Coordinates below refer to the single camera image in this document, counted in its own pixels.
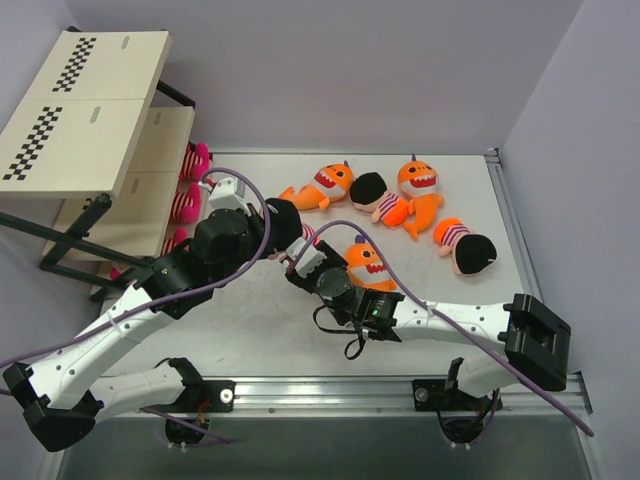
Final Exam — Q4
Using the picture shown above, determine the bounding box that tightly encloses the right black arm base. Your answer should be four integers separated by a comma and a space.
411, 357, 503, 450

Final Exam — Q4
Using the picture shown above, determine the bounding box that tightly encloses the white pink plush on shelf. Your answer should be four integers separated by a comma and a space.
179, 143, 211, 182

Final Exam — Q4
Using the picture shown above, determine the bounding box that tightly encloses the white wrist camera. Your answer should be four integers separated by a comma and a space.
198, 177, 250, 214
284, 237, 326, 278

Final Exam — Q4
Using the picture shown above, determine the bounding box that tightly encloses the cream tiered shelf black frame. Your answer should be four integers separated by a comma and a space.
1, 27, 205, 302

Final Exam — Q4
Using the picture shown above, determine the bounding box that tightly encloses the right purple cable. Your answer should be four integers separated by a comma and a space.
287, 219, 596, 439

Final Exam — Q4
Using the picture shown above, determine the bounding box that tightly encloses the white pink glasses plush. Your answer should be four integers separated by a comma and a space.
109, 227, 188, 280
170, 183, 202, 225

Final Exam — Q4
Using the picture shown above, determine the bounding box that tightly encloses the black haired doll plush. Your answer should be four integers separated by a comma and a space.
432, 217, 498, 276
349, 172, 409, 228
261, 198, 315, 260

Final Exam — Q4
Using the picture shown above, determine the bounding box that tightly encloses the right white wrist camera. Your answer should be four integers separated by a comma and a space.
284, 237, 326, 278

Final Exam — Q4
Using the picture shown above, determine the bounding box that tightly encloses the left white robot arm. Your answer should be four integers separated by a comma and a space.
2, 209, 270, 452

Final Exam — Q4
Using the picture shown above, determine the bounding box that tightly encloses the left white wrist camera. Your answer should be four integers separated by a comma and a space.
198, 177, 250, 214

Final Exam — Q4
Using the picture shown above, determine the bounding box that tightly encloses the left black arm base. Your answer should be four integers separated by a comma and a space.
142, 379, 236, 452

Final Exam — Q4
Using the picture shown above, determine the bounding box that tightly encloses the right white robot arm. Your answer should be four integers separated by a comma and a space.
286, 238, 571, 409

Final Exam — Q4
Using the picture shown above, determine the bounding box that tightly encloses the orange shark plush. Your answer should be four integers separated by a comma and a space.
344, 235, 397, 292
279, 161, 355, 211
397, 155, 444, 241

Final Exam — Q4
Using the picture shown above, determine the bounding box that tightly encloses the aluminium table side rail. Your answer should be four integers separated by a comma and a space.
484, 148, 543, 301

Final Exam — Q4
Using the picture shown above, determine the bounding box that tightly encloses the aluminium mounting rail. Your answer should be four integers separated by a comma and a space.
210, 375, 593, 418

